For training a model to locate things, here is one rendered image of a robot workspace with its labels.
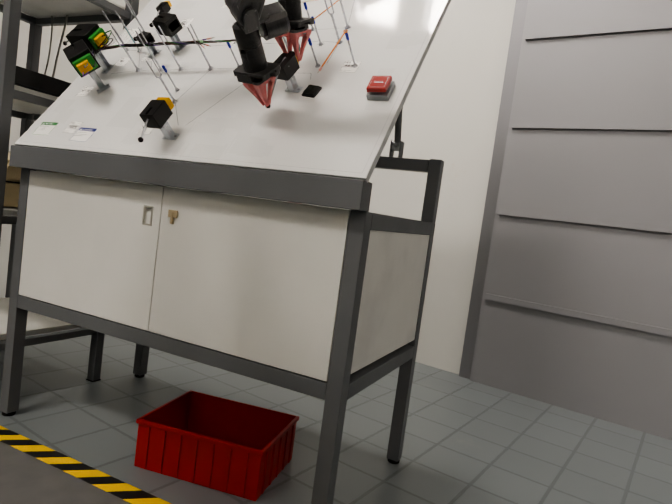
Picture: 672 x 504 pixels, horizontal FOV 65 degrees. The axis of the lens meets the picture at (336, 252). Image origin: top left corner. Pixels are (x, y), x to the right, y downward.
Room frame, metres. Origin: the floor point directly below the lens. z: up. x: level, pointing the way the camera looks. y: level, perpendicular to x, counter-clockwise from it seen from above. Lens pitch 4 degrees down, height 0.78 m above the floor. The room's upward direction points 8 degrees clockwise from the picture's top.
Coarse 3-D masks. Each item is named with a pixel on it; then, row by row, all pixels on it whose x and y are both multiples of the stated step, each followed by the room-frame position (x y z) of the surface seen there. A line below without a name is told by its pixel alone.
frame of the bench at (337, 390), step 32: (352, 224) 1.18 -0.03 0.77; (384, 224) 1.28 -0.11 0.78; (416, 224) 1.52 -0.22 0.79; (352, 256) 1.17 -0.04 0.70; (352, 288) 1.17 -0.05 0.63; (64, 320) 1.55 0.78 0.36; (96, 320) 1.50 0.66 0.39; (352, 320) 1.17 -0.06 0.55; (192, 352) 1.35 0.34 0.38; (352, 352) 1.19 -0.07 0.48; (416, 352) 1.71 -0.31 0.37; (288, 384) 1.22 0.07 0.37; (320, 384) 1.19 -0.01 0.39; (352, 384) 1.22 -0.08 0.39; (320, 448) 1.18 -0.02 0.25; (320, 480) 1.18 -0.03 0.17
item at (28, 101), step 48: (0, 0) 2.11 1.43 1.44; (48, 0) 2.04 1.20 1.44; (96, 0) 1.91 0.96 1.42; (0, 48) 1.65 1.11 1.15; (0, 96) 1.64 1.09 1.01; (48, 96) 1.81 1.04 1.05; (0, 144) 1.64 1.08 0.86; (0, 192) 1.66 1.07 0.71; (0, 240) 1.67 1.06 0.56; (0, 336) 1.73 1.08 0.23; (48, 336) 1.86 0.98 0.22; (96, 336) 2.05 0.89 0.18
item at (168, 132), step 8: (152, 104) 1.37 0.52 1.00; (160, 104) 1.36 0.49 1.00; (144, 112) 1.36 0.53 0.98; (152, 112) 1.35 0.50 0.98; (160, 112) 1.36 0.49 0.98; (168, 112) 1.39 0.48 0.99; (144, 120) 1.36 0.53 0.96; (152, 120) 1.35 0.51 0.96; (160, 120) 1.36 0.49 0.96; (144, 128) 1.35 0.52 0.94; (160, 128) 1.37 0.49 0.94; (168, 128) 1.41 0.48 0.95; (168, 136) 1.42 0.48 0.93; (176, 136) 1.42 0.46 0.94
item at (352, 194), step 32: (32, 160) 1.58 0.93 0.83; (64, 160) 1.52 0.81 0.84; (96, 160) 1.47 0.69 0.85; (128, 160) 1.42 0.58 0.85; (160, 160) 1.37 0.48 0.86; (224, 192) 1.28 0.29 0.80; (256, 192) 1.24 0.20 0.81; (288, 192) 1.20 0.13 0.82; (320, 192) 1.17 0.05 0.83; (352, 192) 1.14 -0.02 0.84
